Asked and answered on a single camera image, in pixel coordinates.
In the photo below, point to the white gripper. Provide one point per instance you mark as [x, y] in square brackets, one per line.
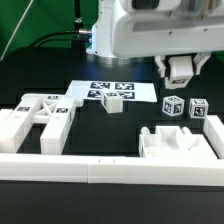
[141, 28]

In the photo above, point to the white chair seat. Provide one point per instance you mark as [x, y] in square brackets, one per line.
[173, 142]

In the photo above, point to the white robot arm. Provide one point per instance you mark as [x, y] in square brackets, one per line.
[101, 36]

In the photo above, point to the white tagged cube left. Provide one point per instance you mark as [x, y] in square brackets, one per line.
[173, 105]

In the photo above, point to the white tagged cube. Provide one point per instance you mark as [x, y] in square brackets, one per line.
[198, 108]
[173, 105]

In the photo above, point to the white tagged cube right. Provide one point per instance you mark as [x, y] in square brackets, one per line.
[198, 108]

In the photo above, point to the white marker sheet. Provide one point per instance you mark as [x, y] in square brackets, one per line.
[130, 91]

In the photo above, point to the black pole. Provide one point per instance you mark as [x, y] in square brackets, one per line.
[77, 15]

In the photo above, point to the thin white rod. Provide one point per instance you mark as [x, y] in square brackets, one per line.
[15, 31]

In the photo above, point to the white U-shaped obstacle fence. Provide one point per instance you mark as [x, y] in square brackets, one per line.
[118, 170]

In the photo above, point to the white chair back frame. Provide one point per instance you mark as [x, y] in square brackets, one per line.
[56, 112]

